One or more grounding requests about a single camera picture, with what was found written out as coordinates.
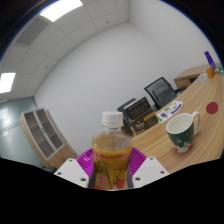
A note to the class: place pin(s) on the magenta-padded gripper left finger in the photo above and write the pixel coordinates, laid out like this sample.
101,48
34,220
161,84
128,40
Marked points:
71,170

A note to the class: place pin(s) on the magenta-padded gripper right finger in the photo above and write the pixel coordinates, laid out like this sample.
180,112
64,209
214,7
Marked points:
150,170

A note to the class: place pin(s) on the orange drink bottle white cap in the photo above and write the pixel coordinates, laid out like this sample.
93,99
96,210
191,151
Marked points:
111,156

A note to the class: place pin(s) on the wooden glass-door shelf cabinet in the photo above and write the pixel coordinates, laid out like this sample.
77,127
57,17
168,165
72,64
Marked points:
45,136

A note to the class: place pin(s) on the dark brown box tan flap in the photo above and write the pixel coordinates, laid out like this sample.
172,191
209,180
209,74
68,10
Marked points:
144,125

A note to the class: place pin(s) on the green and white mug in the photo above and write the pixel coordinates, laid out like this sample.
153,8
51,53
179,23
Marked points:
181,133

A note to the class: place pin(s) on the dark box with gold print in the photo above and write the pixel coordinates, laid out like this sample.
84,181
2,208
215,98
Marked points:
126,126

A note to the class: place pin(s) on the white printed leaflet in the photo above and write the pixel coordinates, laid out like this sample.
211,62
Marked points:
169,111

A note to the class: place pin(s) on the black carton box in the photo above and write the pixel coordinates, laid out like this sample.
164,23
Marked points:
140,107

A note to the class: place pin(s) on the black mesh office chair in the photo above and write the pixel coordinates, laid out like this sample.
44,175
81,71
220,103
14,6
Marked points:
161,91

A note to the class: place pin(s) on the flat round red coaster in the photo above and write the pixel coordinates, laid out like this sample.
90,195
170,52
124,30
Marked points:
212,107

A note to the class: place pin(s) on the wooden side cabinet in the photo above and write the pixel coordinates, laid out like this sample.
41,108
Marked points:
192,76

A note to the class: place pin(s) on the clear round plastic container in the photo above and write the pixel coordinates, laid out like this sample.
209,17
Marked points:
201,78

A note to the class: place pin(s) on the square ceiling light panel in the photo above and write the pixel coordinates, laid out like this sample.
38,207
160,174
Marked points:
6,82
61,8

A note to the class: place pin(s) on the orange carton box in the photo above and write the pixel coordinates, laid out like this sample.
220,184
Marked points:
210,72

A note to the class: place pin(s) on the green flat pack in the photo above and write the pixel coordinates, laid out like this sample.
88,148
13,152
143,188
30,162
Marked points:
219,68

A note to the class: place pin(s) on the purple upright box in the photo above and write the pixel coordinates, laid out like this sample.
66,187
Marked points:
210,59

